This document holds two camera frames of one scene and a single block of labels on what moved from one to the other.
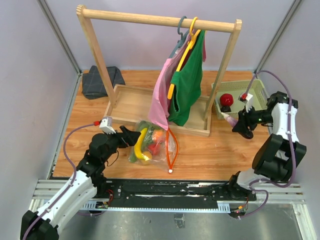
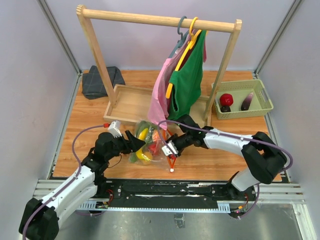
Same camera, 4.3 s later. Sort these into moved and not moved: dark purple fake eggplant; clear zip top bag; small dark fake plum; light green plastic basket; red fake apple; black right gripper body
Moved: black right gripper body; dark purple fake eggplant
Not moved: small dark fake plum; light green plastic basket; red fake apple; clear zip top bag
